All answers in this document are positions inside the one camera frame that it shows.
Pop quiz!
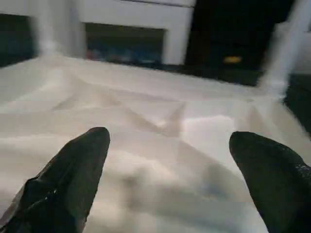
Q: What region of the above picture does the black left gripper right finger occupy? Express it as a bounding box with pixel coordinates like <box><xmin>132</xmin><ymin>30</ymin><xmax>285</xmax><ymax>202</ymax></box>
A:
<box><xmin>229</xmin><ymin>131</ymin><xmax>311</xmax><ymax>233</ymax></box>

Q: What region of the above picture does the black work mat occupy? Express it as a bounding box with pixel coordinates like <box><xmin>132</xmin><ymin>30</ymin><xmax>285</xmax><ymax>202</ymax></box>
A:
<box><xmin>0</xmin><ymin>55</ymin><xmax>311</xmax><ymax>136</ymax></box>

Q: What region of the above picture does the white plastic table top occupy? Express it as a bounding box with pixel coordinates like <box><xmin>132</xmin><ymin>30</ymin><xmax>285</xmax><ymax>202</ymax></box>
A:
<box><xmin>0</xmin><ymin>54</ymin><xmax>311</xmax><ymax>233</ymax></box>

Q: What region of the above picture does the black box with gold label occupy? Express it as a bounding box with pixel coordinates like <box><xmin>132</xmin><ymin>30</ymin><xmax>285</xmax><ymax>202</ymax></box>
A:
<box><xmin>184</xmin><ymin>0</ymin><xmax>292</xmax><ymax>73</ymax></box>

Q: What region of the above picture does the white plastic table leg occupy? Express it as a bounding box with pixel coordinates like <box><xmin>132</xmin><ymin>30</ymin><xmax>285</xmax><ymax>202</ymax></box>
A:
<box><xmin>257</xmin><ymin>0</ymin><xmax>311</xmax><ymax>102</ymax></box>
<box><xmin>31</xmin><ymin>0</ymin><xmax>85</xmax><ymax>59</ymax></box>

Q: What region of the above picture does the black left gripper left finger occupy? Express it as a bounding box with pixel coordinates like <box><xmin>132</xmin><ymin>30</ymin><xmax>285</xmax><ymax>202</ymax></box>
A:
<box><xmin>7</xmin><ymin>126</ymin><xmax>111</xmax><ymax>233</ymax></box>

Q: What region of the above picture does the white glass-door cabinet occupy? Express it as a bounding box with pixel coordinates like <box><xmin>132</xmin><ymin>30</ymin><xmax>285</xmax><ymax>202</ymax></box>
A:
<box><xmin>0</xmin><ymin>0</ymin><xmax>196</xmax><ymax>68</ymax></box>

